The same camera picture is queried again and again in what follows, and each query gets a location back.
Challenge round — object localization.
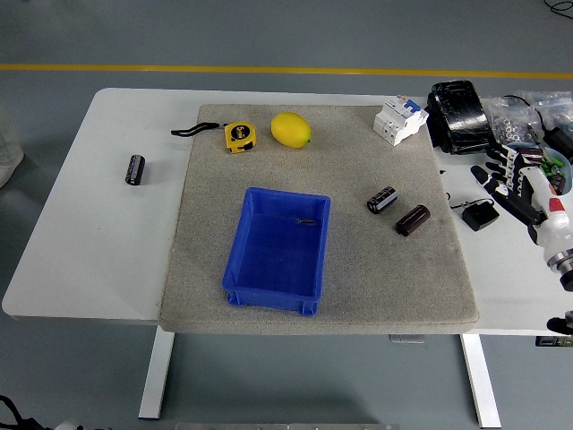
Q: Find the plastic bag of washers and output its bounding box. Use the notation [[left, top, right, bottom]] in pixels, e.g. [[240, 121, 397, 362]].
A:
[[487, 96, 545, 147]]

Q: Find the black silver-capped battery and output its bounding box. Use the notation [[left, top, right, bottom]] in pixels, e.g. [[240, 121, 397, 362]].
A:
[[366, 185, 398, 215]]

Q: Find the person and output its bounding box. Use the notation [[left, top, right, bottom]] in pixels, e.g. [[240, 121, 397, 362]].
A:
[[0, 102, 26, 189]]

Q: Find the table control panel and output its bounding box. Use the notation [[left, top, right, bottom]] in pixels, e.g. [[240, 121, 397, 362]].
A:
[[535, 335, 573, 348]]

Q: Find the yellow lemon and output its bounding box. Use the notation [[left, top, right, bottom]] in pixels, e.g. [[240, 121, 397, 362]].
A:
[[269, 111, 312, 149]]

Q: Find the dark brown cylindrical battery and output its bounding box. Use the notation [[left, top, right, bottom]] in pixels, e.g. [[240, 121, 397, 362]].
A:
[[394, 204, 432, 237]]

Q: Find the clear plastic bag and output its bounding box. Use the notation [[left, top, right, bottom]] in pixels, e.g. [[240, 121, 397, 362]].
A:
[[514, 90, 573, 135]]

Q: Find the black cylindrical battery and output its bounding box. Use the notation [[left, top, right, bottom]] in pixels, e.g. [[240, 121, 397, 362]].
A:
[[124, 153, 148, 186]]

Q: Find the light blue bowl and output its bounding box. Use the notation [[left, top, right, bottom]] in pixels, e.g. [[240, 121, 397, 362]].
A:
[[504, 141, 573, 197]]

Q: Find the black floor cable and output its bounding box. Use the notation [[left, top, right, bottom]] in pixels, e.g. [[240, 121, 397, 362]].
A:
[[543, 0, 573, 19]]

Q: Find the yellow tape measure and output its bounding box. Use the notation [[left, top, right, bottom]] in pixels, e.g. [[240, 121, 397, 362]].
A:
[[170, 120, 259, 155]]

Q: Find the white circuit breaker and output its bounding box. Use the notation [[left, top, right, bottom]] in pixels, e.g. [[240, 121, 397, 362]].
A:
[[372, 96, 430, 147]]

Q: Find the blue plastic box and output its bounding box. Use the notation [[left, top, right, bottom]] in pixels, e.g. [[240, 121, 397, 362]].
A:
[[221, 186, 332, 317]]

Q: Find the small black power adapter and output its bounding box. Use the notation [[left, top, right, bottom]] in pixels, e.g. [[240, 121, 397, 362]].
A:
[[449, 199, 501, 232]]

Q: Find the black adapter with cable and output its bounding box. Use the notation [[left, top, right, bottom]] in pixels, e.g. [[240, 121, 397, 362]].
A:
[[501, 93, 573, 160]]

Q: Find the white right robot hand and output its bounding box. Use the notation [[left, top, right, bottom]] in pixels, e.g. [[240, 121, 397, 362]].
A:
[[470, 142, 573, 266]]

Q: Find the grey-brown mat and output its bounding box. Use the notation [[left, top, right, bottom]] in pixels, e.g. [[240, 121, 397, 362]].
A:
[[158, 104, 480, 336]]

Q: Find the black wrapped pack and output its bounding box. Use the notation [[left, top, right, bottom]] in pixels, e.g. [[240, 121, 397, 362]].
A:
[[423, 80, 499, 156]]

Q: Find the white table leg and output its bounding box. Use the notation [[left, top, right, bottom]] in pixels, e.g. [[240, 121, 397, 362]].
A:
[[460, 333, 502, 429], [137, 331, 175, 421]]

